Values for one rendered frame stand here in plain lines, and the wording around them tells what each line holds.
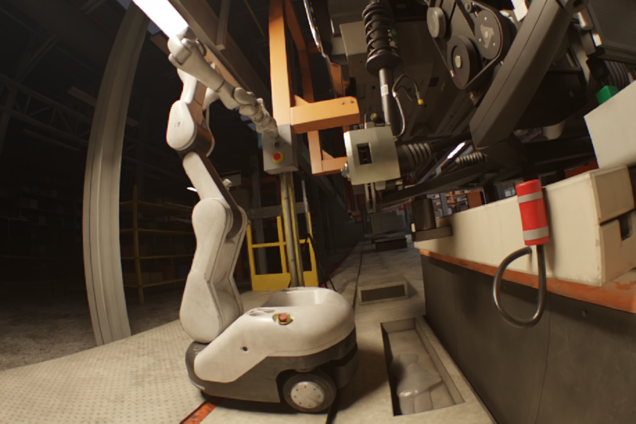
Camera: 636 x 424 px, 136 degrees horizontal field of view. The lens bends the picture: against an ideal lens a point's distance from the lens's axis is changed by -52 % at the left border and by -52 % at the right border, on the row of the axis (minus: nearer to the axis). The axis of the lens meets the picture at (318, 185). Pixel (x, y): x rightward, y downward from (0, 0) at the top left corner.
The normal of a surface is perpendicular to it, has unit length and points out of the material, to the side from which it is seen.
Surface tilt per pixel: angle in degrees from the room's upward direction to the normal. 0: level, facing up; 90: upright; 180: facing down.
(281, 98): 90
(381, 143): 83
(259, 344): 90
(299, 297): 73
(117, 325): 90
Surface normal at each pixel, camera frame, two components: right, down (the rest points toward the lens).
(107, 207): 0.98, -0.15
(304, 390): -0.13, -0.18
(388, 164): 0.00, 0.03
